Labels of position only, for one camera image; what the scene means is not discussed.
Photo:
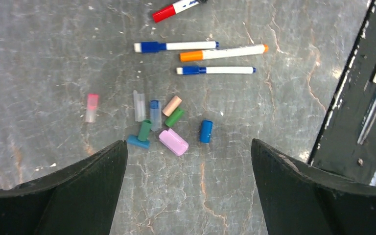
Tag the green marker cap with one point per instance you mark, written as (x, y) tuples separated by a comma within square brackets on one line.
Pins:
[(174, 117), (144, 130)]

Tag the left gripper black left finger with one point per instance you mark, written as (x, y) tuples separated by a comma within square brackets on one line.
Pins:
[(80, 199)]

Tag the red cap white marker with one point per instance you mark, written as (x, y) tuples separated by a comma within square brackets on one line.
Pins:
[(175, 8)]

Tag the small red pen cap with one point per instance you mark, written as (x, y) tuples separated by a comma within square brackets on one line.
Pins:
[(92, 105)]

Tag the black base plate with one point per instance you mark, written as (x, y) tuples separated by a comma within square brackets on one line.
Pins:
[(346, 143)]

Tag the clear blue whiteboard cap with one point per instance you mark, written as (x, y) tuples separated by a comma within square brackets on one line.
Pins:
[(155, 115)]

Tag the teal marker cap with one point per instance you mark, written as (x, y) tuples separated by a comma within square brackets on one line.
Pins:
[(133, 140)]

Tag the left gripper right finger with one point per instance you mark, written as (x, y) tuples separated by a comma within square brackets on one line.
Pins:
[(299, 199)]

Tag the blue marker cap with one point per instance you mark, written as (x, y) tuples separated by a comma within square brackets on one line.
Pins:
[(205, 131)]

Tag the blue clip cap marker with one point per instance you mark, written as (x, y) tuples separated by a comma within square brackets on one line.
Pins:
[(154, 46)]

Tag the orange tip white marker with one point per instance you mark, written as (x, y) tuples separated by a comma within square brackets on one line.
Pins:
[(223, 53)]

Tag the small grey pen cap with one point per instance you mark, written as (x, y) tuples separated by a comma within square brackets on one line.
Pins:
[(139, 106)]

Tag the pink highlighter cap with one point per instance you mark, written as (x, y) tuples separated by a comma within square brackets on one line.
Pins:
[(173, 142)]

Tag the tan marker cap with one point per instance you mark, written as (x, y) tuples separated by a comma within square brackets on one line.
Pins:
[(171, 106)]

